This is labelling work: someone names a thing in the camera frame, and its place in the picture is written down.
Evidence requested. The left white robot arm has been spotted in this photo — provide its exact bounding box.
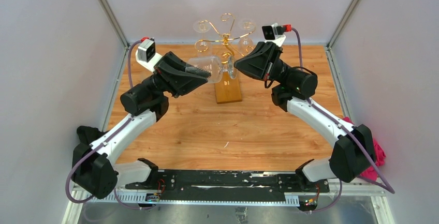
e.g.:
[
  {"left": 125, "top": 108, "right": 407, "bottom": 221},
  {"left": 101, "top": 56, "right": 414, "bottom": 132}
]
[{"left": 65, "top": 52, "right": 213, "bottom": 203}]

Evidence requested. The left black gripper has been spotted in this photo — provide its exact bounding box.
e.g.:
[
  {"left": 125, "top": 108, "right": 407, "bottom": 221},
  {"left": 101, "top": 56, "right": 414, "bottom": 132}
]
[{"left": 141, "top": 53, "right": 210, "bottom": 99}]

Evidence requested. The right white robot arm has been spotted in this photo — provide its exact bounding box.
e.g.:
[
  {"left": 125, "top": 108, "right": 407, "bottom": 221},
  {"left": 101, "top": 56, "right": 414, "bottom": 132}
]
[{"left": 234, "top": 42, "right": 376, "bottom": 192}]

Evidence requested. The ribbed glass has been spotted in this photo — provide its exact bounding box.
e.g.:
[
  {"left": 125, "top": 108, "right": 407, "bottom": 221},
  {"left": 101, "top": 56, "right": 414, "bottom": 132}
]
[{"left": 185, "top": 56, "right": 238, "bottom": 83}]

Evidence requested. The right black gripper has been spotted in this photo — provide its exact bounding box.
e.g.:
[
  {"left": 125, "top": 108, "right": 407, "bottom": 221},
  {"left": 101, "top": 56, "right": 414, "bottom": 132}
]
[{"left": 231, "top": 42, "right": 294, "bottom": 86}]

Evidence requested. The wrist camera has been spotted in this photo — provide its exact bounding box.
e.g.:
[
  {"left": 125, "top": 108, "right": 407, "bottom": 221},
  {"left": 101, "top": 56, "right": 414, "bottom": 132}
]
[
  {"left": 261, "top": 23, "right": 292, "bottom": 47},
  {"left": 136, "top": 37, "right": 163, "bottom": 73}
]

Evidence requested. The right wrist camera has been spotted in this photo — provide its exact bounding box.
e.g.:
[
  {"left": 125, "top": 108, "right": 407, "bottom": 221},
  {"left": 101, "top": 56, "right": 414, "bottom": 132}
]
[{"left": 261, "top": 23, "right": 292, "bottom": 47}]

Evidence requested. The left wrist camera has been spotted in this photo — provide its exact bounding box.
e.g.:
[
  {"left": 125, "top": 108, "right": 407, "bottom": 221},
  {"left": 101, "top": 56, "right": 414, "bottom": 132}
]
[{"left": 136, "top": 37, "right": 163, "bottom": 73}]

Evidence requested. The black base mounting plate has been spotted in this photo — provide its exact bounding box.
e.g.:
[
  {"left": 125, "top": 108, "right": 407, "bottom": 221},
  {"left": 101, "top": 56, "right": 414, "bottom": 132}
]
[{"left": 125, "top": 169, "right": 329, "bottom": 204}]

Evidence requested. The wooden rack base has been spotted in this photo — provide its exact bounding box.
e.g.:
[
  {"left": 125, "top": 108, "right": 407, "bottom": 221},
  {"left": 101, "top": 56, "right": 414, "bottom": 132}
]
[{"left": 214, "top": 72, "right": 242, "bottom": 104}]

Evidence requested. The pink cloth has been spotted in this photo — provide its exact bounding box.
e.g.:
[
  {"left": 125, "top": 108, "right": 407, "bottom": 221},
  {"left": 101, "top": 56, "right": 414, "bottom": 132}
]
[{"left": 331, "top": 117, "right": 386, "bottom": 182}]

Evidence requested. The gold wire glass rack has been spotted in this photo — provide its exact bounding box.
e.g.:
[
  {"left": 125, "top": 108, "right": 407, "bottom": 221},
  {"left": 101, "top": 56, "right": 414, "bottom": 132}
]
[{"left": 207, "top": 13, "right": 244, "bottom": 59}]

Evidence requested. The black cloth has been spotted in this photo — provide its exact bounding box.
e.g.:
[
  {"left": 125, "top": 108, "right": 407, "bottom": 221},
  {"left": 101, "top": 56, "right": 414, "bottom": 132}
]
[{"left": 76, "top": 126, "right": 107, "bottom": 145}]

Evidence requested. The back right wine glass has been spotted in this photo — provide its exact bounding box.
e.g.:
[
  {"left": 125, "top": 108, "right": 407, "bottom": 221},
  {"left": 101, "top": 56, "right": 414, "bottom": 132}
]
[{"left": 238, "top": 19, "right": 256, "bottom": 56}]

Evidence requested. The aluminium frame rail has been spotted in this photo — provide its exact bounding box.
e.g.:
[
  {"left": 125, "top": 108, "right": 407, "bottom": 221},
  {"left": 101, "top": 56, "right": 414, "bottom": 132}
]
[{"left": 62, "top": 169, "right": 395, "bottom": 223}]

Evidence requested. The wine glass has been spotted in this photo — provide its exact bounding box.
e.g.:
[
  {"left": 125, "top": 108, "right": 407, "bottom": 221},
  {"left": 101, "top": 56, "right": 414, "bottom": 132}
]
[
  {"left": 238, "top": 19, "right": 256, "bottom": 56},
  {"left": 193, "top": 20, "right": 213, "bottom": 57}
]

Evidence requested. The back left wine glass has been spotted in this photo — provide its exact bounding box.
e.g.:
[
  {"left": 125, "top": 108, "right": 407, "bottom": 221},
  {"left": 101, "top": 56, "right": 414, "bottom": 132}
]
[{"left": 193, "top": 20, "right": 213, "bottom": 57}]

